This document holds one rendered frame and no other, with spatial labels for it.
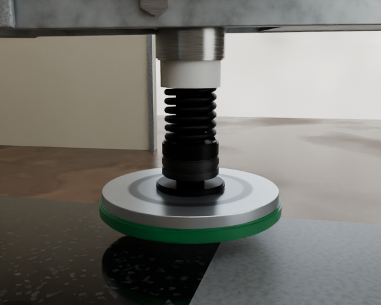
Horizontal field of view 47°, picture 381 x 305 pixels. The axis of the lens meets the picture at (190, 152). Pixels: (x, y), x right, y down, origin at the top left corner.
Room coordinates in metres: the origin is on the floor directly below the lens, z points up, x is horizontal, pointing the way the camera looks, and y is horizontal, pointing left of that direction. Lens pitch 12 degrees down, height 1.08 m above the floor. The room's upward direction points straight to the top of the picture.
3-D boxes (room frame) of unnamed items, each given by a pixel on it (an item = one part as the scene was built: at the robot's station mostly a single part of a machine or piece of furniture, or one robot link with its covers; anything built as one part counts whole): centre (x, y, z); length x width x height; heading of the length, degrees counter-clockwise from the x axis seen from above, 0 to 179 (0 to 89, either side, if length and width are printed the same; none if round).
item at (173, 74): (0.51, 0.00, 1.07); 0.07 x 0.07 x 0.04
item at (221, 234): (0.51, 0.00, 0.92); 0.22 x 0.22 x 0.04
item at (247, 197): (0.51, 0.00, 0.92); 0.21 x 0.21 x 0.01
